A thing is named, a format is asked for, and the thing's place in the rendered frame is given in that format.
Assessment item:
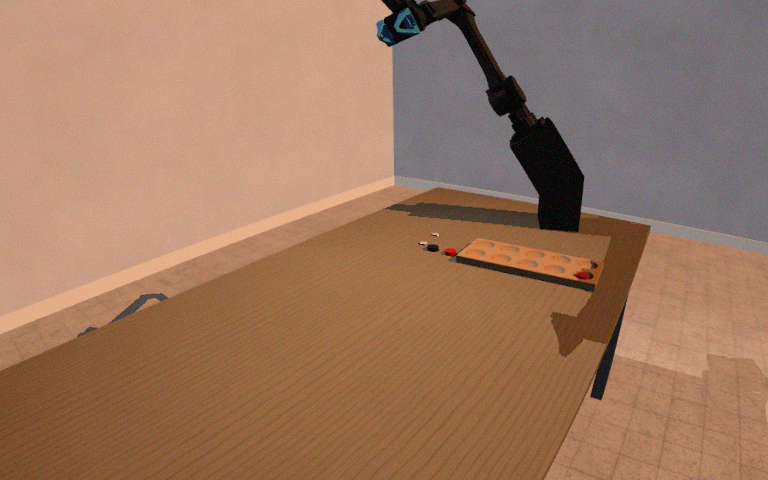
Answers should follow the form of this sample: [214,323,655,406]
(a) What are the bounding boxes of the orange tray with round pockets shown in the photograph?
[456,238,604,291]

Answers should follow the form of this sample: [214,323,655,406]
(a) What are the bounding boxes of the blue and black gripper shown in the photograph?
[376,6,425,47]

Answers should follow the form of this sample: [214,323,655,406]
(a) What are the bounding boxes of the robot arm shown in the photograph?
[381,0,545,142]

